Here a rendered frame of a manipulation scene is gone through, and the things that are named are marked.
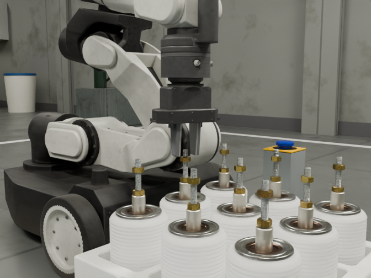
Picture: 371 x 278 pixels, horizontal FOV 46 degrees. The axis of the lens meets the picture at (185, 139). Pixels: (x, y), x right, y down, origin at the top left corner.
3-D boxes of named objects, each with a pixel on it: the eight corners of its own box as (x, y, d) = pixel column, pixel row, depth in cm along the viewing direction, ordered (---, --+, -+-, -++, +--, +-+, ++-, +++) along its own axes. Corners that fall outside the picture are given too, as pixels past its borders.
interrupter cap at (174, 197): (210, 204, 77) (210, 200, 77) (168, 206, 75) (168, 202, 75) (201, 193, 84) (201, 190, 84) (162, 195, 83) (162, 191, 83)
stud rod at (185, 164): (183, 191, 79) (183, 150, 78) (182, 189, 80) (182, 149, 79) (188, 190, 79) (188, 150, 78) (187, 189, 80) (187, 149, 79)
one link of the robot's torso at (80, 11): (53, 59, 134) (58, 1, 130) (88, 61, 144) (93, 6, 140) (111, 77, 118) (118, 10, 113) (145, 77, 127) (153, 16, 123)
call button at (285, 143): (272, 150, 98) (272, 141, 97) (281, 148, 101) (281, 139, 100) (288, 152, 95) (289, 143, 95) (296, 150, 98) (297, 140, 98)
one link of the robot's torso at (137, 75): (162, 185, 106) (73, 60, 124) (206, 173, 119) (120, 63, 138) (194, 142, 98) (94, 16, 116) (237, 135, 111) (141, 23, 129)
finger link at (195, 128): (196, 155, 78) (196, 121, 77) (189, 153, 81) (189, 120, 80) (204, 155, 79) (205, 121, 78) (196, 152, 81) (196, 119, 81)
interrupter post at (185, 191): (192, 201, 79) (192, 183, 78) (180, 201, 78) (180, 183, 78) (190, 197, 81) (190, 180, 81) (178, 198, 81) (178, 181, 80)
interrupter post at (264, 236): (254, 247, 57) (255, 223, 57) (273, 249, 57) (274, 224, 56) (253, 254, 55) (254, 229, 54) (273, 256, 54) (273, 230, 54)
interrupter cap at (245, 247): (237, 238, 60) (237, 233, 60) (293, 243, 58) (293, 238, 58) (230, 260, 53) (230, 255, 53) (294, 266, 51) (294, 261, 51)
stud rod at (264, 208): (265, 239, 55) (267, 181, 54) (258, 237, 55) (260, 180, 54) (269, 236, 55) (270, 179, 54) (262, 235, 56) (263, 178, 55)
